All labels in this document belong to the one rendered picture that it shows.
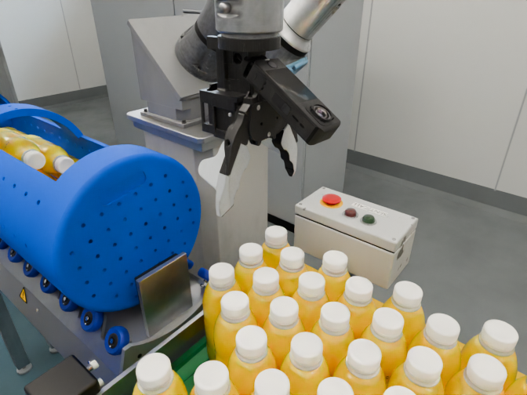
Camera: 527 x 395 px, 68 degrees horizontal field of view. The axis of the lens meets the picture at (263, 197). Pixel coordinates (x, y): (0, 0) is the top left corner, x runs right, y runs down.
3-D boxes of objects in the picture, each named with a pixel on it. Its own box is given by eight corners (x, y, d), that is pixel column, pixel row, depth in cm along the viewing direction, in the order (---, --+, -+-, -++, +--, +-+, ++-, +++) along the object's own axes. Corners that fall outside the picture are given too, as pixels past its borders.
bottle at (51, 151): (38, 163, 101) (70, 181, 92) (11, 155, 96) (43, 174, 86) (48, 139, 101) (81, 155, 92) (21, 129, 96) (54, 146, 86)
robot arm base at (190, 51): (211, 36, 110) (227, 9, 103) (236, 80, 107) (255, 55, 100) (165, 35, 100) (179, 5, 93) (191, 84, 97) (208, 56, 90)
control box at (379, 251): (319, 226, 86) (322, 184, 81) (408, 262, 75) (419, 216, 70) (292, 248, 79) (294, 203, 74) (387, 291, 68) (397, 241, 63)
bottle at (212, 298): (251, 343, 70) (249, 269, 62) (237, 374, 65) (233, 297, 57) (217, 333, 72) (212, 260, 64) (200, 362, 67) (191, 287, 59)
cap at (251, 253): (254, 248, 68) (254, 239, 67) (267, 259, 65) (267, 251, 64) (234, 255, 66) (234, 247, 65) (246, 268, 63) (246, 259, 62)
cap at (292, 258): (278, 268, 63) (278, 259, 62) (281, 253, 66) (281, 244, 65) (303, 270, 62) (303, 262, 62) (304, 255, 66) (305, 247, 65)
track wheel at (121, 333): (118, 320, 65) (109, 320, 64) (135, 334, 63) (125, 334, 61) (107, 346, 65) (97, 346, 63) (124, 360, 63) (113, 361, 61)
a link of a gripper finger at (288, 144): (275, 152, 61) (252, 113, 54) (307, 161, 58) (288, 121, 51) (265, 168, 60) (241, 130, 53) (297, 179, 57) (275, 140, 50)
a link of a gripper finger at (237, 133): (233, 179, 48) (259, 114, 48) (243, 183, 47) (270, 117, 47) (208, 168, 44) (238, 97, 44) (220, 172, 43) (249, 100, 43)
